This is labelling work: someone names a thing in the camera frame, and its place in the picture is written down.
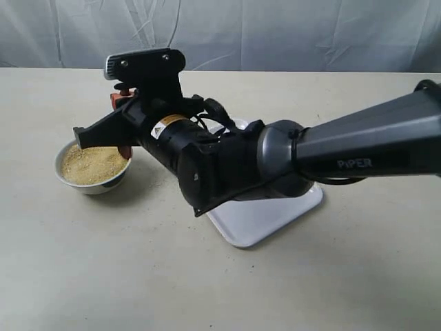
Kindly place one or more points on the white rectangular tray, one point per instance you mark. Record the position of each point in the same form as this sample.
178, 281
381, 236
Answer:
245, 223

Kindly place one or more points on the white fabric backdrop curtain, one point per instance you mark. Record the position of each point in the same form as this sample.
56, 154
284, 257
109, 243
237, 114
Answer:
355, 36

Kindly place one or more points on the white bowl of yellow grain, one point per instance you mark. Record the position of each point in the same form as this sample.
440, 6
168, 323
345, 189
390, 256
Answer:
91, 171

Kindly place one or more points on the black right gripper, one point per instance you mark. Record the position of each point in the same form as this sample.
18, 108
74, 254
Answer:
134, 117

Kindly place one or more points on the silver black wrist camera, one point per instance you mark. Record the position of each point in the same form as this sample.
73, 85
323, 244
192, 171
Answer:
137, 66

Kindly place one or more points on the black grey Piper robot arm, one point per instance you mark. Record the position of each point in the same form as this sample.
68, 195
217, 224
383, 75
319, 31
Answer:
216, 162

